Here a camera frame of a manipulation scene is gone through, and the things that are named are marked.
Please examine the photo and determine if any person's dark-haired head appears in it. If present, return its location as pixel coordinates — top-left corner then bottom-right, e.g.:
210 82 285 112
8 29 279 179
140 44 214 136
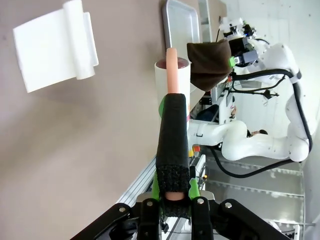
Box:
246 129 269 138

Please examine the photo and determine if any white cup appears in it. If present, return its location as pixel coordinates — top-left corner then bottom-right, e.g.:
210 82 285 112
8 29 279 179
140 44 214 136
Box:
153 56 192 131

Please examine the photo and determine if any grey metal floor frame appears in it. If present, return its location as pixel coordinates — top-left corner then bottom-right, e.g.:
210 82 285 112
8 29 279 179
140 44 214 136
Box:
203 159 306 227

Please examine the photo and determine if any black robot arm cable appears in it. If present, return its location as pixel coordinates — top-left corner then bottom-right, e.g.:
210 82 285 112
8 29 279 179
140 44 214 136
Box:
212 67 314 179

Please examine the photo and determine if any aluminium profile rail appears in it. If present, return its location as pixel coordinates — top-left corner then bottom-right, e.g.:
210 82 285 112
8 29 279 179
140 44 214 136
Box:
116 153 158 209

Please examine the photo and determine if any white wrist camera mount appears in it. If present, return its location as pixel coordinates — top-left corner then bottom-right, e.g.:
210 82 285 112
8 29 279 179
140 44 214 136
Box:
219 16 256 38

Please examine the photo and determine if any brown knitted cleaning cloth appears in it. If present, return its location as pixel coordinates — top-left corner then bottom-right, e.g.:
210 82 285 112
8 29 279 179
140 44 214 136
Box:
186 39 235 93

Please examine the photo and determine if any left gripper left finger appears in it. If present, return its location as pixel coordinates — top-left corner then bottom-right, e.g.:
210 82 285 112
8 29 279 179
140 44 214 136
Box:
69 171 164 240

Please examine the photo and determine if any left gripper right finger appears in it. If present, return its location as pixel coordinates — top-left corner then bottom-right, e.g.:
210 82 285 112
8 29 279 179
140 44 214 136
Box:
187 165 284 240

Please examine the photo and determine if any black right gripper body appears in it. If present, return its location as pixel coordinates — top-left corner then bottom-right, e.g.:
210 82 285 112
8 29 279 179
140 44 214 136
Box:
228 36 259 67

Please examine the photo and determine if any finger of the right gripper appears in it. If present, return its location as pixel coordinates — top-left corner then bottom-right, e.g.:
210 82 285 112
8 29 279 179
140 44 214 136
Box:
229 55 242 69

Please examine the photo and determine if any pink rod with black foam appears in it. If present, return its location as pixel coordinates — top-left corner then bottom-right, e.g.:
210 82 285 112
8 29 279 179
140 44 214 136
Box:
154 47 193 221

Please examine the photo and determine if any grey metal tray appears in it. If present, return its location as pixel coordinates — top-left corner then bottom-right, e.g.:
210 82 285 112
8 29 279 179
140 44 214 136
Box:
161 0 202 50

